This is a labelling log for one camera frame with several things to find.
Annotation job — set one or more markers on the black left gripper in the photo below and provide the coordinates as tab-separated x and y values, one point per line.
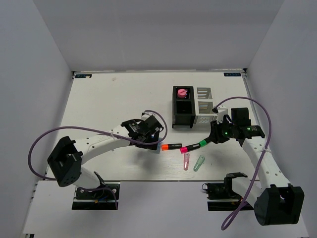
154	138

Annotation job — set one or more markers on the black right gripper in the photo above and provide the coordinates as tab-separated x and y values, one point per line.
215	135

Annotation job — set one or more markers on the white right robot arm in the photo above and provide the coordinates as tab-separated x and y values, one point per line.
275	201

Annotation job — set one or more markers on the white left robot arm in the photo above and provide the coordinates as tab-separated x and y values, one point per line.
68	156

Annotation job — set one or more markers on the green cap black highlighter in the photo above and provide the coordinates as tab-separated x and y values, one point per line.
203	143

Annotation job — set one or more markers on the orange cap black highlighter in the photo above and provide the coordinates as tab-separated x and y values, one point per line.
172	146

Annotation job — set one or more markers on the pink cap black highlighter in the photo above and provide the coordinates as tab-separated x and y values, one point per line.
189	148

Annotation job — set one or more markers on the white slotted organizer container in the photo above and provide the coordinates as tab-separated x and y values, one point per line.
203	106

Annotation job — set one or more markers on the black organizer container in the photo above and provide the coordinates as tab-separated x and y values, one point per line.
183	110

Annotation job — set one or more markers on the right blue table label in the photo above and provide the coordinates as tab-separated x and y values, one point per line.
232	74

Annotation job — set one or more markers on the blue table label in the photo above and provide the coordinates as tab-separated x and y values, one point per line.
83	75
232	74

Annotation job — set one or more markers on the left blue table label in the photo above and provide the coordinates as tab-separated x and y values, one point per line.
83	75

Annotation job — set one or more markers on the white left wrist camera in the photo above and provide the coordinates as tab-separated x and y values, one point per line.
146	115

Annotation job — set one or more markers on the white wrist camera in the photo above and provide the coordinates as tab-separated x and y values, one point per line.
220	111
146	115

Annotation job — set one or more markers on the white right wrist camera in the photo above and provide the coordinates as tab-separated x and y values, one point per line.
220	111

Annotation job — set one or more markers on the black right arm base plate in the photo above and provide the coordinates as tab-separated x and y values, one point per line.
218	199

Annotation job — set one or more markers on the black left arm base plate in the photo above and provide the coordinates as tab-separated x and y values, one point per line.
97	200

